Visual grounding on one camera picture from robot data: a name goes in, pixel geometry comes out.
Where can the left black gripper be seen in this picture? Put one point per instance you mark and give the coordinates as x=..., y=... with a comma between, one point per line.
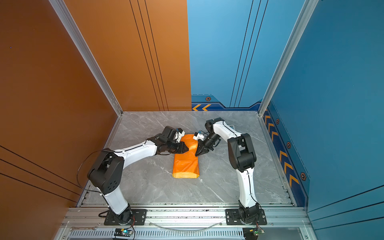
x=182, y=145

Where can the yellow orange wrapping paper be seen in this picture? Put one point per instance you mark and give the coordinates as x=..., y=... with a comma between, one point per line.
x=186, y=166

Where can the left green circuit board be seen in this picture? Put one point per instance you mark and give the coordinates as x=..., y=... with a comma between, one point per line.
x=124, y=233

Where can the green circuit board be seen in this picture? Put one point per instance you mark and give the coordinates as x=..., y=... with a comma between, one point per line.
x=250, y=234
x=124, y=233

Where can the left aluminium corner post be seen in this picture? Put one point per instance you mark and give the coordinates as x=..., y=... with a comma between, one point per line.
x=75, y=34

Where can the right green circuit board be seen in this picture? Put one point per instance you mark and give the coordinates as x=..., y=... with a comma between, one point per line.
x=250, y=234

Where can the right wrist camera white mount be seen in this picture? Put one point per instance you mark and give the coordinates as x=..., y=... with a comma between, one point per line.
x=199, y=136

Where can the aluminium front rail frame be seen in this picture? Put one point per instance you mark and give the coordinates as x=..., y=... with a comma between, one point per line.
x=187, y=222

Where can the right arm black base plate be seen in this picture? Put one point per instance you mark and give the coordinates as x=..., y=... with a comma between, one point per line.
x=240, y=217

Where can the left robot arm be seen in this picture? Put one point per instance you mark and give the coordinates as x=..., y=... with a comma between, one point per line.
x=106, y=172

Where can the aluminium corner post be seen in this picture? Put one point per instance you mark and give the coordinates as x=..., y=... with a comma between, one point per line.
x=75, y=34
x=295, y=36

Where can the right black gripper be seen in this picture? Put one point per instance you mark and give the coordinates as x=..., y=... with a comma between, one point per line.
x=201, y=146

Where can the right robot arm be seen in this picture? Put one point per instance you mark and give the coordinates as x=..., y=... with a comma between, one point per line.
x=242, y=157

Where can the right aluminium corner post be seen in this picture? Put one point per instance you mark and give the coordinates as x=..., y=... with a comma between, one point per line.
x=295, y=36

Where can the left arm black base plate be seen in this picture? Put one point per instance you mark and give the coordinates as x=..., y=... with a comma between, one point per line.
x=135, y=217

